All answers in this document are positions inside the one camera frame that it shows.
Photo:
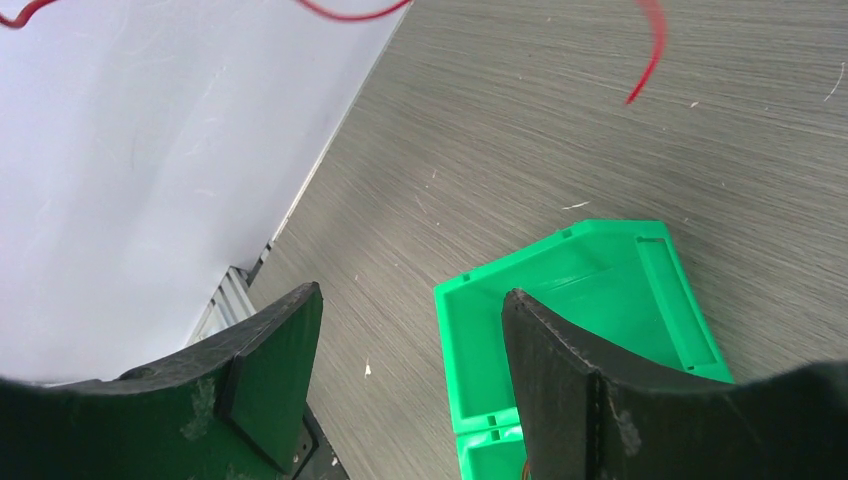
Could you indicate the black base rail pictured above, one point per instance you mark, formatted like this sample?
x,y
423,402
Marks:
x,y
315,458

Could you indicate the green plastic bin left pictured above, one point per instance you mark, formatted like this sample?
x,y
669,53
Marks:
x,y
620,279

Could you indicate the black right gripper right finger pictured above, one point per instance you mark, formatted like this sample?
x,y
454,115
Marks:
x,y
590,409

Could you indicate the green plastic bin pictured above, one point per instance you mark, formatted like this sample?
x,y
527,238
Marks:
x,y
620,279
494,454

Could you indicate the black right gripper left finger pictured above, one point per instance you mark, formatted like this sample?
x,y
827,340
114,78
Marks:
x,y
227,407

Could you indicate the green plastic bin middle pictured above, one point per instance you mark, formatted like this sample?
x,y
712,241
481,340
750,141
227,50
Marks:
x,y
494,454

